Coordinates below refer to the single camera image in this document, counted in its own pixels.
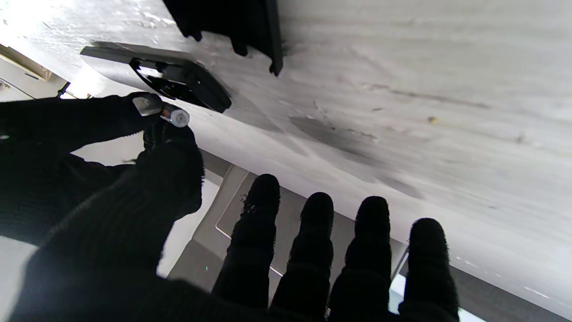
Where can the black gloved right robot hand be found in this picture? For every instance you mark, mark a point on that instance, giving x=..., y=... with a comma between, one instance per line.
x=44, y=188

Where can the black remote control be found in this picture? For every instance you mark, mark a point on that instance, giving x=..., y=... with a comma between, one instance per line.
x=210, y=89

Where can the silver AAA battery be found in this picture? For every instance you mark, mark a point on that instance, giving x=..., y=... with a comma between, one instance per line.
x=177, y=117

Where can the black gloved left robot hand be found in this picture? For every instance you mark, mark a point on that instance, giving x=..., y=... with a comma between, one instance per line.
x=125, y=250

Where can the grey office chair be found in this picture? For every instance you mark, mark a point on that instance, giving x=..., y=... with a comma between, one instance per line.
x=290, y=241

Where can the black battery cover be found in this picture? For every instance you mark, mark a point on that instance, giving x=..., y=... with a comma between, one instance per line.
x=232, y=22

